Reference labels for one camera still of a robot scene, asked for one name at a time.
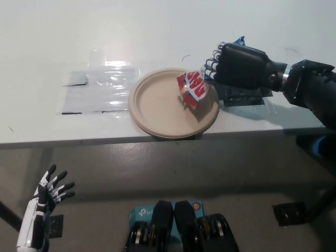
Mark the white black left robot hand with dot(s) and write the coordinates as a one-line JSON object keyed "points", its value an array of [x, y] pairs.
{"points": [[34, 215]]}

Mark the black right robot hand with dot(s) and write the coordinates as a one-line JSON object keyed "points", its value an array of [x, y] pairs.
{"points": [[244, 65]]}

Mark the red blue sunflower seed bag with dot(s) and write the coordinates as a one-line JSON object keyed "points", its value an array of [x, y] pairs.
{"points": [[194, 89]]}

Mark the beige paper plate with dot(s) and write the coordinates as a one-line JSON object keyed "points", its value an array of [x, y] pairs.
{"points": [[157, 105]]}

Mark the black robot torso blocks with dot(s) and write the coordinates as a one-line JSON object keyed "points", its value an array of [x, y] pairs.
{"points": [[183, 225]]}

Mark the small black floor marker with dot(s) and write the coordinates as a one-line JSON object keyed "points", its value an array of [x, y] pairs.
{"points": [[57, 227]]}

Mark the teal router box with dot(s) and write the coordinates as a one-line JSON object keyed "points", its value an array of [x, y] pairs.
{"points": [[140, 212]]}

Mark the clear plastic sheet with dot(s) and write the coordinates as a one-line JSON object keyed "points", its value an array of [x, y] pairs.
{"points": [[97, 92]]}

